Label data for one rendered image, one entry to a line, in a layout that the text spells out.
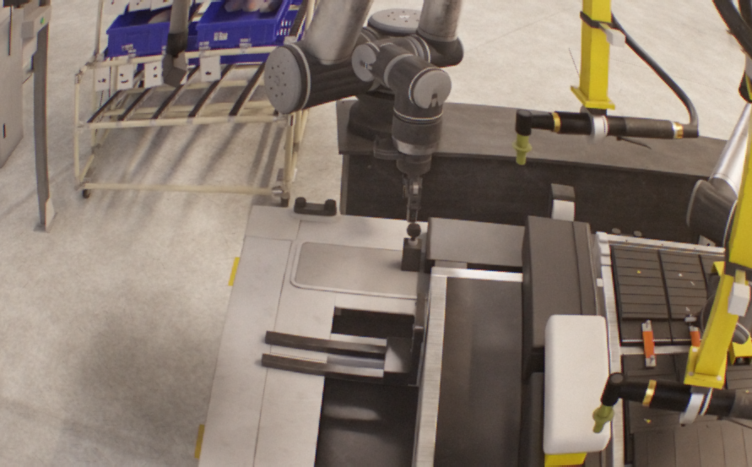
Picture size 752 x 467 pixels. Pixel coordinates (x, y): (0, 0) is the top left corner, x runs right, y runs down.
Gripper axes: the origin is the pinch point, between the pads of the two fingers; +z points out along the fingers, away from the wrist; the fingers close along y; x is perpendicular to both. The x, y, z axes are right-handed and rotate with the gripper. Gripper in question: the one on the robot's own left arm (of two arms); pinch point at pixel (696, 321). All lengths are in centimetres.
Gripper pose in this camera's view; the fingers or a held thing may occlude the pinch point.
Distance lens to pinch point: 214.5
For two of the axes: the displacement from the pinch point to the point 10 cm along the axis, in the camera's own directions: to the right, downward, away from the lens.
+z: -0.2, 1.2, 9.9
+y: 10.0, 0.8, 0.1
